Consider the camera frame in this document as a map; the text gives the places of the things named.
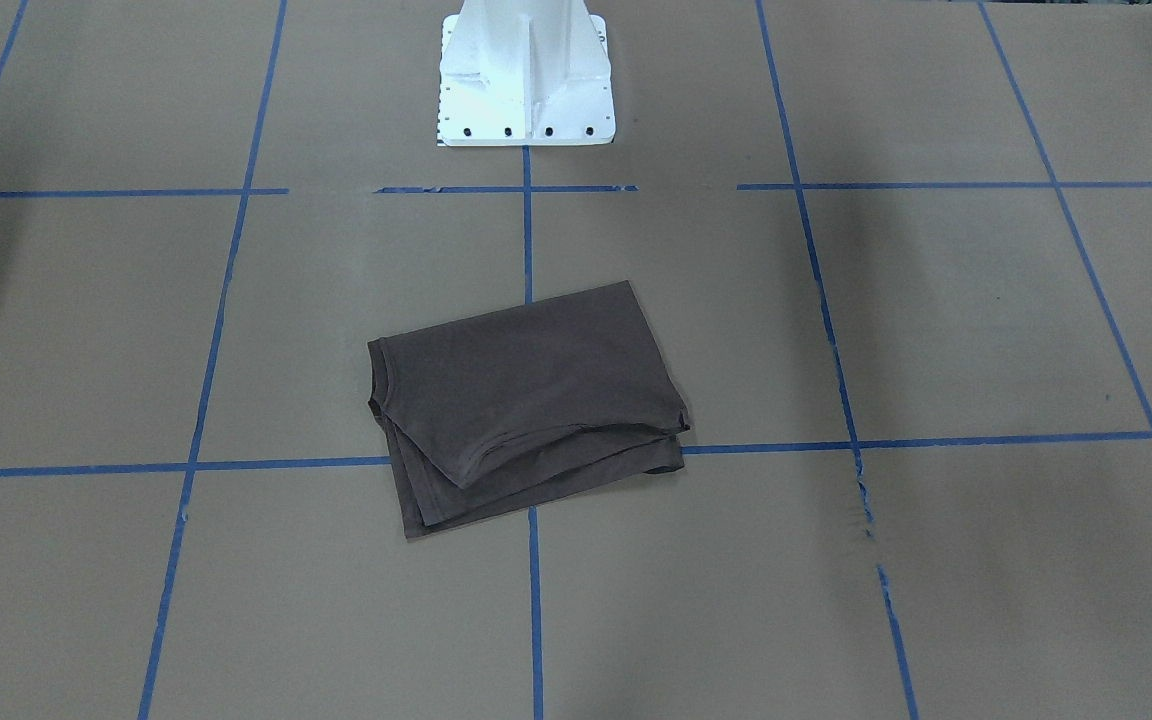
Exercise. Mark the white pedestal column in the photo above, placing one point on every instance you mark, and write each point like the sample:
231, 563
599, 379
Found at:
525, 73

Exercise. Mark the brown t-shirt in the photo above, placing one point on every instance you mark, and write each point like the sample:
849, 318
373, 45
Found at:
523, 406

